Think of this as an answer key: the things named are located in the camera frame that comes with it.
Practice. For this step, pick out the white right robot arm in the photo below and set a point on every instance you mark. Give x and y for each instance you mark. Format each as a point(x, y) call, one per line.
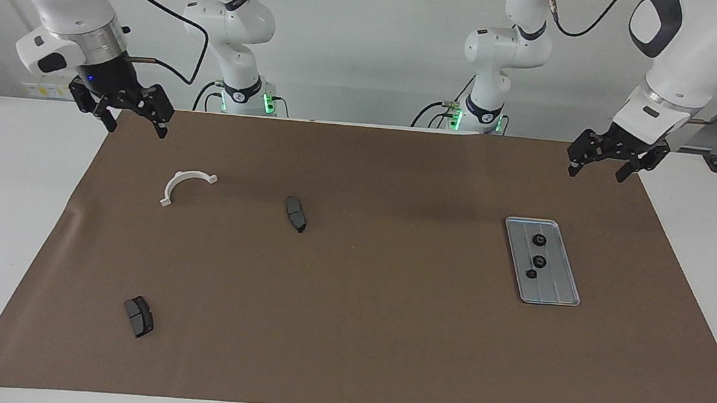
point(71, 1)

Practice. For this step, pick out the white curved plastic bracket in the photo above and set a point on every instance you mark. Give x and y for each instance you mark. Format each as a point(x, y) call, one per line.
point(166, 201)

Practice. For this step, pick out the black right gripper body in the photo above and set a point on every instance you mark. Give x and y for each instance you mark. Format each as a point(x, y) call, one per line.
point(109, 79)

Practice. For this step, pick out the brown table mat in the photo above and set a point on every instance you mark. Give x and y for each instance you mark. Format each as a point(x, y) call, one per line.
point(386, 334)

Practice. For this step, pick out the small black bearing gear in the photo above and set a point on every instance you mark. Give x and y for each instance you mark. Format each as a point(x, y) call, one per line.
point(530, 274)

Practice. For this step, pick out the large black bearing gear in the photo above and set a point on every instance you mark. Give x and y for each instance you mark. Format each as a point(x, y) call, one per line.
point(540, 261)
point(538, 240)

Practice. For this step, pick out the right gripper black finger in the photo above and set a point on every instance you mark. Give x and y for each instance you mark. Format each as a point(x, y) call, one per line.
point(160, 109)
point(88, 98)

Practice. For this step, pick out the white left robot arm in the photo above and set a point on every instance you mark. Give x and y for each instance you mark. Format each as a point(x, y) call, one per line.
point(689, 55)

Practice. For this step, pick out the short dark grey brake pad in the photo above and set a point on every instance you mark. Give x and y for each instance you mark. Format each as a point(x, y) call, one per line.
point(139, 319)

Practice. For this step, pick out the long dark grey brake pad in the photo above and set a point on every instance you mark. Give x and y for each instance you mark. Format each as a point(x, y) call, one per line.
point(296, 212)

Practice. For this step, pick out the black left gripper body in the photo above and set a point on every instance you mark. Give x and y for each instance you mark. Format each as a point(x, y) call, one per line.
point(626, 147)

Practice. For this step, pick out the silver metal tray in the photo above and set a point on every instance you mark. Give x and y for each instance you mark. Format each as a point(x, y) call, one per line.
point(552, 290)

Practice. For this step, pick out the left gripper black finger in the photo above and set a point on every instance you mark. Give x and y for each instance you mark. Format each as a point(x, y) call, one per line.
point(580, 149)
point(644, 161)

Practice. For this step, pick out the white wall box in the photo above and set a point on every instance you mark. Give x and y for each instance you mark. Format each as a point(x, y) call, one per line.
point(43, 91)

